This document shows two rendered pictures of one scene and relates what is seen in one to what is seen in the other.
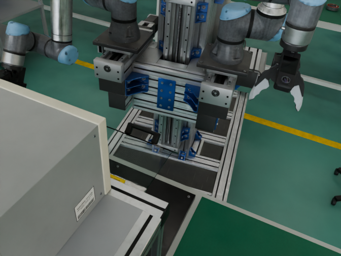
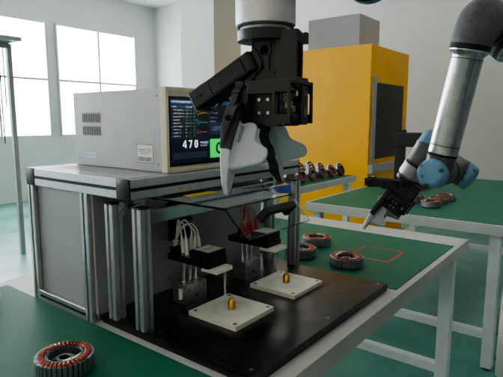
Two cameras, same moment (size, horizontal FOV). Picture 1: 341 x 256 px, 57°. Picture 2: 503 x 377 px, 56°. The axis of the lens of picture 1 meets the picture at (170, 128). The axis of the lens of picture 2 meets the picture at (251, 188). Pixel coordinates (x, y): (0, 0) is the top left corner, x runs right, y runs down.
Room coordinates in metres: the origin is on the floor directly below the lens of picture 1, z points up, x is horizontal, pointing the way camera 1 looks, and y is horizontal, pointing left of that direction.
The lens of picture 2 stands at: (0.95, -0.90, 1.24)
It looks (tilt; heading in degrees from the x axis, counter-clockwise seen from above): 8 degrees down; 106
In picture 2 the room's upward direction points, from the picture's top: straight up
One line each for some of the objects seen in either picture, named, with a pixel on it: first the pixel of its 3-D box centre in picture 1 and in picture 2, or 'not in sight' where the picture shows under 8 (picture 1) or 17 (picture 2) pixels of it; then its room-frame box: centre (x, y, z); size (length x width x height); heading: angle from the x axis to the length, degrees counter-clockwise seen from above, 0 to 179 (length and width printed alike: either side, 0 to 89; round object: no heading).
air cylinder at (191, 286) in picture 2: not in sight; (190, 289); (0.47, 0.20, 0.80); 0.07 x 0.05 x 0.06; 68
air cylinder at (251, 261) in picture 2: not in sight; (246, 267); (0.55, 0.43, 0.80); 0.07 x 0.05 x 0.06; 68
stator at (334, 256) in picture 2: not in sight; (346, 259); (0.83, 0.68, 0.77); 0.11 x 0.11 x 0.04
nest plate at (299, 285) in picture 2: not in sight; (286, 283); (0.69, 0.38, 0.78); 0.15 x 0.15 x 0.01; 68
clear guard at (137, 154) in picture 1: (115, 167); (224, 208); (0.59, 0.14, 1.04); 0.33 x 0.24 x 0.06; 158
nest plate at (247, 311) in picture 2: not in sight; (231, 310); (0.60, 0.15, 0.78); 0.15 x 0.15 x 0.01; 68
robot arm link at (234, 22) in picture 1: (235, 21); not in sight; (1.31, -0.23, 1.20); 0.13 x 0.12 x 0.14; 84
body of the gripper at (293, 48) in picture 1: (287, 60); (270, 81); (0.81, -0.31, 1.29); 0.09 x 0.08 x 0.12; 166
